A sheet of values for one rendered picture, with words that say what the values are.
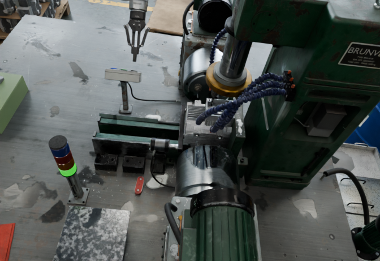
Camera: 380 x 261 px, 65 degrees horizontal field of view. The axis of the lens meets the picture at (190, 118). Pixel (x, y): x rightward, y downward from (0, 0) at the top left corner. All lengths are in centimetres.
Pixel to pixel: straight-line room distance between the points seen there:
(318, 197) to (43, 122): 144
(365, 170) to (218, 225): 178
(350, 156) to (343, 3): 166
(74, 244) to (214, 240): 62
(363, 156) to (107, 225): 190
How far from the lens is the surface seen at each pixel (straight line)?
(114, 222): 126
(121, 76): 152
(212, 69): 118
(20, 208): 151
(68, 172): 123
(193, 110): 132
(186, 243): 82
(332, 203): 166
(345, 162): 241
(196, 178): 108
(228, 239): 80
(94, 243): 125
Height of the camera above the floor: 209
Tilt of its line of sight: 50 degrees down
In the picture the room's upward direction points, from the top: 10 degrees clockwise
